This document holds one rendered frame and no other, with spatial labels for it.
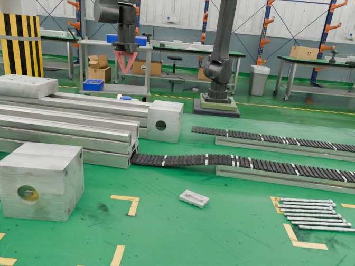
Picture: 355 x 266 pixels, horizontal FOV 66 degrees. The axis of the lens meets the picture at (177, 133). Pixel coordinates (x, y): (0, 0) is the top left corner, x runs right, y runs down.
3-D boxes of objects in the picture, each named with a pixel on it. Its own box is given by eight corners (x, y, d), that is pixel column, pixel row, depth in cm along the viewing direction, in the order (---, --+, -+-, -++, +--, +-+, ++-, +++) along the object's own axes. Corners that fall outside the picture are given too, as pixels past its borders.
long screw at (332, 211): (332, 212, 53) (333, 208, 53) (335, 216, 52) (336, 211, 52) (278, 210, 52) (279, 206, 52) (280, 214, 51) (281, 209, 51)
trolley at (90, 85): (148, 103, 425) (151, 34, 389) (150, 113, 374) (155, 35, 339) (78, 100, 406) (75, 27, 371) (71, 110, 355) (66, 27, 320)
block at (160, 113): (181, 129, 90) (184, 101, 87) (177, 143, 79) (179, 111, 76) (155, 126, 91) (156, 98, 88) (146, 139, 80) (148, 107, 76)
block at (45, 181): (88, 184, 55) (87, 141, 51) (66, 222, 44) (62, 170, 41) (38, 181, 54) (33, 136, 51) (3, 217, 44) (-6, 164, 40)
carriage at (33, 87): (59, 100, 90) (57, 78, 88) (39, 108, 80) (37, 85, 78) (13, 94, 92) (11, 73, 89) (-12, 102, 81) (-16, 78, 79)
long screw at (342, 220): (342, 221, 50) (344, 217, 50) (345, 225, 50) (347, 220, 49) (285, 218, 50) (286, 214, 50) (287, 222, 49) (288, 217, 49)
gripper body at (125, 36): (111, 48, 85) (111, 22, 82) (121, 46, 94) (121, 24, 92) (131, 50, 84) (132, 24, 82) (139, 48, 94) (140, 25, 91)
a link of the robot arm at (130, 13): (140, 5, 84) (131, 5, 88) (119, 1, 80) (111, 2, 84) (139, 28, 87) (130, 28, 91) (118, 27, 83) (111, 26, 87)
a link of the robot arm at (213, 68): (227, 87, 121) (219, 84, 125) (232, 64, 117) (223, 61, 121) (212, 88, 116) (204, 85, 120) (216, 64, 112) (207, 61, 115)
